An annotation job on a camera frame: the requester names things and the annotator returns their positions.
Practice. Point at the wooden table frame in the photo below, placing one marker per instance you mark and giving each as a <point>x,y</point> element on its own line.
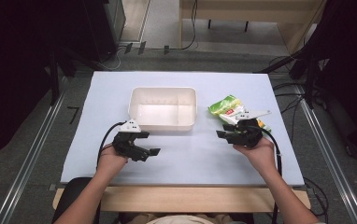
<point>186,199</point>

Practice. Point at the black cabinet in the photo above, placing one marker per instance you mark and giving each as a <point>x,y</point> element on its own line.
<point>102,28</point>

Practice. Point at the black chair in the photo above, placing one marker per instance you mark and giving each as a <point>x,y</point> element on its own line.
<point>72,193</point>

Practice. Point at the green snack packet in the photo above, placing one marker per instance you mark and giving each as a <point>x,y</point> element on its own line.
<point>225,106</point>

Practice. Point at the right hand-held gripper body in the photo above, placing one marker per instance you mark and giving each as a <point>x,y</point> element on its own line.
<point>249,133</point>

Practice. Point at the person's light clothing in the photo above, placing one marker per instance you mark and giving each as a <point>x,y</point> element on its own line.
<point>179,219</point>

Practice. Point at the dark curtain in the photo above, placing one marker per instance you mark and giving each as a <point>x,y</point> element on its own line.
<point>14,68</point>
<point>348,62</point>

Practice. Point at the person's right hand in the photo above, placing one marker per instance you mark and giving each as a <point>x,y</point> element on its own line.
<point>260,155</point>

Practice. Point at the metal floor rail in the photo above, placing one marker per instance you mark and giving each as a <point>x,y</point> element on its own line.
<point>332,168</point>
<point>27,174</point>

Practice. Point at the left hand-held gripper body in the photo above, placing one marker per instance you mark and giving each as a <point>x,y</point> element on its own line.
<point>124,143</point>

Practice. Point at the person's left hand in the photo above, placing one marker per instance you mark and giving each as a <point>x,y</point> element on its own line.
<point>111,160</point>

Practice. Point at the wooden bench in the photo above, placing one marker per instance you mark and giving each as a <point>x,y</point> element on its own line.
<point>245,9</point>

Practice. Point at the white plastic bin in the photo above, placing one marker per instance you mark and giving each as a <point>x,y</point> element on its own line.
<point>162,109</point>

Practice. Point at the black metal stand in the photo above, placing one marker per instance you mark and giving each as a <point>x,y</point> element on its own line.
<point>309,77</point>

